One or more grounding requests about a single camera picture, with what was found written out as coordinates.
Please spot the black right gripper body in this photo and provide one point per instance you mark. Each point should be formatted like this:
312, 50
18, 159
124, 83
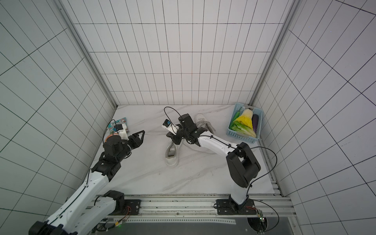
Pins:
178, 135

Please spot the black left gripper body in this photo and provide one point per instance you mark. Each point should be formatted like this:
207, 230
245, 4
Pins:
133, 143

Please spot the white sneaker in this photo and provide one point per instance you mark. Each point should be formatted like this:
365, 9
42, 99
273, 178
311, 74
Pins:
172, 151
202, 121

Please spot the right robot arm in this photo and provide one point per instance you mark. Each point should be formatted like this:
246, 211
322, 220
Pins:
241, 161

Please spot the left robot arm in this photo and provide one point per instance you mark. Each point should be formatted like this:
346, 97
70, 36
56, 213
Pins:
85, 209

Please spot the green snack packet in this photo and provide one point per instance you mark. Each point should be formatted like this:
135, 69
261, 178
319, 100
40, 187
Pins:
112, 124

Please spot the green lettuce toy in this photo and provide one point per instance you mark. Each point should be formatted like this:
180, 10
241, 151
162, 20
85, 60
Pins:
241, 128

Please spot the green chili pepper toy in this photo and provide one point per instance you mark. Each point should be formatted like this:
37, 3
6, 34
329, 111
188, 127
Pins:
237, 114

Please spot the purple eggplant toy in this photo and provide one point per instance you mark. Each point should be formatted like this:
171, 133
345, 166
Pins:
255, 122

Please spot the light blue plastic basket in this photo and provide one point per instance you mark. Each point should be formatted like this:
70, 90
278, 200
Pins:
241, 136

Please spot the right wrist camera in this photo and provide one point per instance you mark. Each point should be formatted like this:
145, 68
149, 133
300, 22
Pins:
168, 125

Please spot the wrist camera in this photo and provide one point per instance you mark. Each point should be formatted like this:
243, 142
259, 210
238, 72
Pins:
121, 130
168, 125

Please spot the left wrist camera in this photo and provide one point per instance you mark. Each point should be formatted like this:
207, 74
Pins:
121, 130

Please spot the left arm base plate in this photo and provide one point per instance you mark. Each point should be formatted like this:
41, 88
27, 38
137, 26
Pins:
128, 207

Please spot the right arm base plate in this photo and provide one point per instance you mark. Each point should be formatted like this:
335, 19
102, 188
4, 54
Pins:
230, 207

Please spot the aluminium mounting rail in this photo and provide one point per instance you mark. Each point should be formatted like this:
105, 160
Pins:
199, 208

